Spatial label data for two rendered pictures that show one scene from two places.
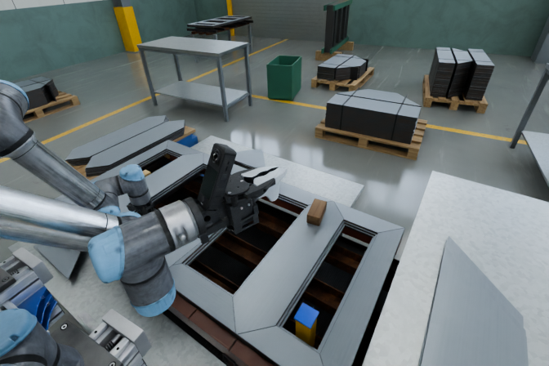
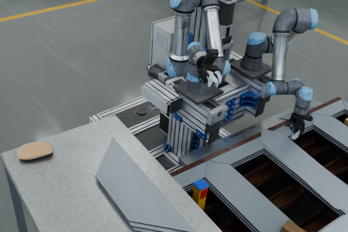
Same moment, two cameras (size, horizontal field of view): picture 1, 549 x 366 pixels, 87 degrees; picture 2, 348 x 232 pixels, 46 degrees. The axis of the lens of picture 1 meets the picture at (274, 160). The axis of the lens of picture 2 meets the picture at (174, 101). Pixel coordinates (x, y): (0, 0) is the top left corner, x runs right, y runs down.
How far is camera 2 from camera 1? 1.80 m
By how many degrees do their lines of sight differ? 84
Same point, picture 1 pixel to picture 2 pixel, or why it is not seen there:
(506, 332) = (135, 214)
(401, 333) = (160, 180)
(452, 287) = (168, 211)
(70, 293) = (271, 122)
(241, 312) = (218, 165)
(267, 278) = (236, 183)
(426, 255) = (198, 224)
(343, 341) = not seen: hidden behind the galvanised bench
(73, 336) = (214, 92)
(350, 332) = not seen: hidden behind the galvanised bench
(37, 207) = (212, 31)
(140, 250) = (190, 51)
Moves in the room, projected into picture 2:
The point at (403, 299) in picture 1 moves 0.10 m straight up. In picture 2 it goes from (175, 192) to (177, 176)
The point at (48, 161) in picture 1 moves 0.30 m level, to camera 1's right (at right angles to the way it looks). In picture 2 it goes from (276, 46) to (267, 71)
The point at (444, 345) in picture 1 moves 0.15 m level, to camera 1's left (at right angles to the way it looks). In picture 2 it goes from (145, 186) to (158, 163)
